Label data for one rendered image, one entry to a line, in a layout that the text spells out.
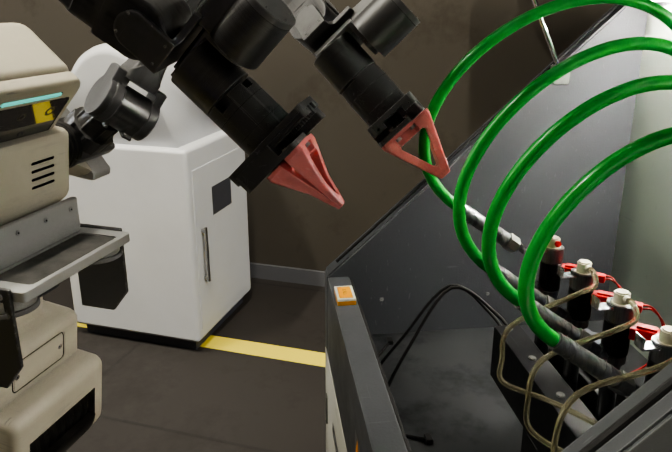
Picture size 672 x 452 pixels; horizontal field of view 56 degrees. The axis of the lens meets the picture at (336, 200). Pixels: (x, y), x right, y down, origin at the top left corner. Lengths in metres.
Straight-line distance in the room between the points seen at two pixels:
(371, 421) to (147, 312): 2.12
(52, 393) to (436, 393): 0.63
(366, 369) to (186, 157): 1.73
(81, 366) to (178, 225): 1.40
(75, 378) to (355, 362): 0.54
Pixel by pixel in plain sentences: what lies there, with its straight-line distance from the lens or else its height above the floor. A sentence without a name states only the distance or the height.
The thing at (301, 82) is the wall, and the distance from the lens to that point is 3.09.
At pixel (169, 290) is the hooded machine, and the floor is 0.28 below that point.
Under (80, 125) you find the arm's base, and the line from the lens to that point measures 1.22.
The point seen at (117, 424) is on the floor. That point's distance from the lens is 2.48.
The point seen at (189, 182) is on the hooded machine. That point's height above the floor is 0.75.
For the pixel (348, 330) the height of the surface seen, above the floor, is 0.95.
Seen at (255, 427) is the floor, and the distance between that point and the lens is 2.36.
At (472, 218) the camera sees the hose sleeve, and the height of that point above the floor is 1.16.
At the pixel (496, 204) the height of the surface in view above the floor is 1.23.
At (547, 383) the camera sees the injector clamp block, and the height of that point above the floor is 0.98.
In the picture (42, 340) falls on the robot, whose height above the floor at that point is 0.88.
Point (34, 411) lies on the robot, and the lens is 1.17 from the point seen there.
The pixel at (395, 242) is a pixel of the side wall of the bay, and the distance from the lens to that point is 1.13.
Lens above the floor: 1.42
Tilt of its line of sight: 17 degrees down
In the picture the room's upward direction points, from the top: straight up
